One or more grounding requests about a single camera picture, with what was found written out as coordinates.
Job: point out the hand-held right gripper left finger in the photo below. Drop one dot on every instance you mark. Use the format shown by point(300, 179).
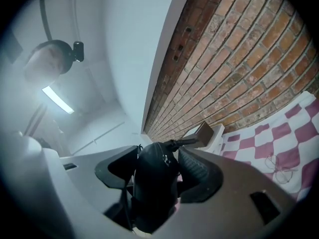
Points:
point(82, 188)

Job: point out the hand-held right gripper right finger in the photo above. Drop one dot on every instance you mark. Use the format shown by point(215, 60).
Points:
point(224, 215)

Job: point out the black bag with loop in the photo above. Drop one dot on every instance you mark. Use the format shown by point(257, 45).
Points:
point(154, 178)

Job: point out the white plastic tray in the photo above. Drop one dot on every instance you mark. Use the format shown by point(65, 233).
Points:
point(218, 136)

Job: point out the brown box with white inside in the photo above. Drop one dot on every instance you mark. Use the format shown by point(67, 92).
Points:
point(205, 134)

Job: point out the ceiling light panel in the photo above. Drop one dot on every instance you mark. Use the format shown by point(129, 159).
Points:
point(58, 99)

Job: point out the pink white checkered tablecloth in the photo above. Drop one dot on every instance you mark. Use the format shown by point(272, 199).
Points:
point(286, 138)

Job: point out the person's head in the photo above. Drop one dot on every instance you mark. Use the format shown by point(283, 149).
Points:
point(45, 63)

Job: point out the black head-mounted camera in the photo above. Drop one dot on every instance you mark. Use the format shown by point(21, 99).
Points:
point(78, 51)

